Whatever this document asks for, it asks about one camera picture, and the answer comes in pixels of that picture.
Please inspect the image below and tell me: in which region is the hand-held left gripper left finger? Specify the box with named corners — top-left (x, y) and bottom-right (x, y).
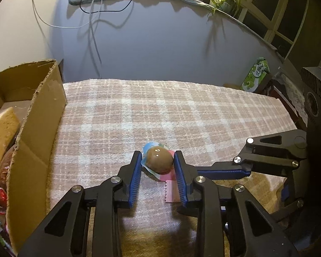
top-left (17, 150), bottom-right (143, 257)

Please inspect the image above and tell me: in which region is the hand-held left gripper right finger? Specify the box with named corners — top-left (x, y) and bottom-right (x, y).
top-left (174, 150), bottom-right (297, 257)

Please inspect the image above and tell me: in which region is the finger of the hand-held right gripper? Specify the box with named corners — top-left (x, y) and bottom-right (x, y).
top-left (267, 178), bottom-right (305, 220)
top-left (196, 128), bottom-right (308, 180)

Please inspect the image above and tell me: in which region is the pink snack packet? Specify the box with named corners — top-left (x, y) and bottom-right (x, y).
top-left (159, 150), bottom-right (181, 203)

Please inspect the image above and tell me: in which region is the brown chocolate egg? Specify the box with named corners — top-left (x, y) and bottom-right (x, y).
top-left (142, 141), bottom-right (175, 181)

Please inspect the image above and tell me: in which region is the brown cardboard box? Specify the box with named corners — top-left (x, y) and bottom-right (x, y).
top-left (0, 60), bottom-right (67, 249)

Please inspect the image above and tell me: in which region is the bagged sandwich bread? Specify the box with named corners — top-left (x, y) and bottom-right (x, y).
top-left (0, 107), bottom-right (20, 190)

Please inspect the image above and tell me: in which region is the plaid blanket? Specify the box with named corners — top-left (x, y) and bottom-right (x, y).
top-left (47, 79), bottom-right (297, 257)

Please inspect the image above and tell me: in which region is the white lace cloth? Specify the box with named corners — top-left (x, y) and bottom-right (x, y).
top-left (277, 71), bottom-right (307, 118)

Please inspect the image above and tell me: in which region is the green tissue pack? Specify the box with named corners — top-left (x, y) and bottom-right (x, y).
top-left (241, 57), bottom-right (269, 93)

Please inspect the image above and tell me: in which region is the dark brown bagged bun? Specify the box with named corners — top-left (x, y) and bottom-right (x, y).
top-left (0, 145), bottom-right (18, 193)

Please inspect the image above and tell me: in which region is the white cable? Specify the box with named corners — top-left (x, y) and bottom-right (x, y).
top-left (31, 0), bottom-right (102, 65)

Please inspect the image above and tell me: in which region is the window frame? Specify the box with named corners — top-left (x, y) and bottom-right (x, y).
top-left (238, 0), bottom-right (311, 59)

